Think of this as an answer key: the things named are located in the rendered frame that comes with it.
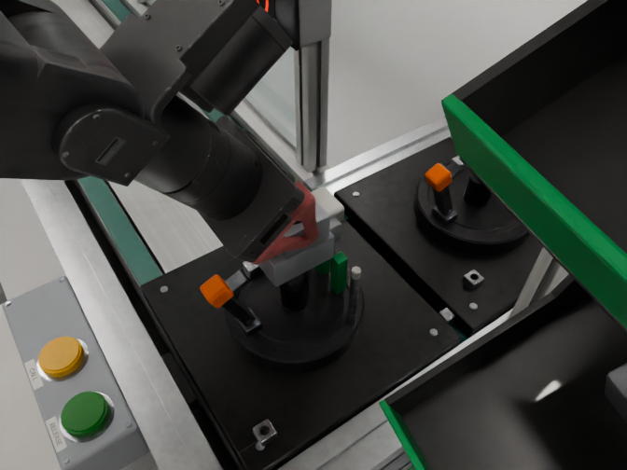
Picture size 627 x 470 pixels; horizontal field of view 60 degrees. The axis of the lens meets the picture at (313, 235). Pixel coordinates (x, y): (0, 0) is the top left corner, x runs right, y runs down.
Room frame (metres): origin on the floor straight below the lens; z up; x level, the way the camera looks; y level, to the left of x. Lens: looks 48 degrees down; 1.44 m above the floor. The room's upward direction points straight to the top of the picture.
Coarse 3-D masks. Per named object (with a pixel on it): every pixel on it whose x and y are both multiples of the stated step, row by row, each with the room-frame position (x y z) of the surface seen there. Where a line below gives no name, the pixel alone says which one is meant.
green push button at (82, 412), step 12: (84, 396) 0.22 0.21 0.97; (96, 396) 0.22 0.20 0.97; (72, 408) 0.21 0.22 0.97; (84, 408) 0.21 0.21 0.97; (96, 408) 0.21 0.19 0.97; (108, 408) 0.21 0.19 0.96; (72, 420) 0.20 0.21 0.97; (84, 420) 0.20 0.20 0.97; (96, 420) 0.20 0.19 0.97; (72, 432) 0.19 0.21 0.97; (84, 432) 0.19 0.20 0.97; (96, 432) 0.19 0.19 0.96
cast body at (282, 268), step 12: (324, 216) 0.32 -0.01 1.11; (300, 228) 0.30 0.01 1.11; (324, 228) 0.31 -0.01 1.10; (336, 228) 0.34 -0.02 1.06; (324, 240) 0.31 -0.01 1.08; (288, 252) 0.29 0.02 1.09; (300, 252) 0.30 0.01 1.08; (312, 252) 0.31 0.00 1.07; (324, 252) 0.31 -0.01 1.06; (264, 264) 0.30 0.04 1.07; (276, 264) 0.29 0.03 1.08; (288, 264) 0.29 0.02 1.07; (300, 264) 0.30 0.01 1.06; (312, 264) 0.31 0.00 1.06; (276, 276) 0.29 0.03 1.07; (288, 276) 0.29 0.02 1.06
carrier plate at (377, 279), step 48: (336, 240) 0.41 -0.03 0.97; (144, 288) 0.34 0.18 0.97; (192, 288) 0.34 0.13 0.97; (384, 288) 0.34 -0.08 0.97; (192, 336) 0.28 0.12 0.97; (384, 336) 0.28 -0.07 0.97; (432, 336) 0.28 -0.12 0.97; (240, 384) 0.23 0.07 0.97; (288, 384) 0.23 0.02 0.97; (336, 384) 0.23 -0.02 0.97; (384, 384) 0.23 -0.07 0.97; (240, 432) 0.19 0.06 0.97; (288, 432) 0.19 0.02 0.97
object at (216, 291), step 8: (240, 272) 0.29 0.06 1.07; (208, 280) 0.28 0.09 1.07; (216, 280) 0.28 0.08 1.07; (232, 280) 0.28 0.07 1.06; (240, 280) 0.28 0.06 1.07; (200, 288) 0.27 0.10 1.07; (208, 288) 0.27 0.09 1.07; (216, 288) 0.27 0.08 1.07; (224, 288) 0.27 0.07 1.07; (232, 288) 0.28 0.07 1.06; (240, 288) 0.28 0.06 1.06; (208, 296) 0.26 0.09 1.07; (216, 296) 0.26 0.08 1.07; (224, 296) 0.26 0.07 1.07; (232, 296) 0.27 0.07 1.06; (216, 304) 0.26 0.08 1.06; (224, 304) 0.27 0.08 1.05; (232, 304) 0.27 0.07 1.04; (240, 304) 0.28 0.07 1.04; (232, 312) 0.27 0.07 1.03; (240, 312) 0.27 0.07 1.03; (248, 312) 0.28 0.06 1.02; (240, 320) 0.27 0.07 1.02; (248, 320) 0.28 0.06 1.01
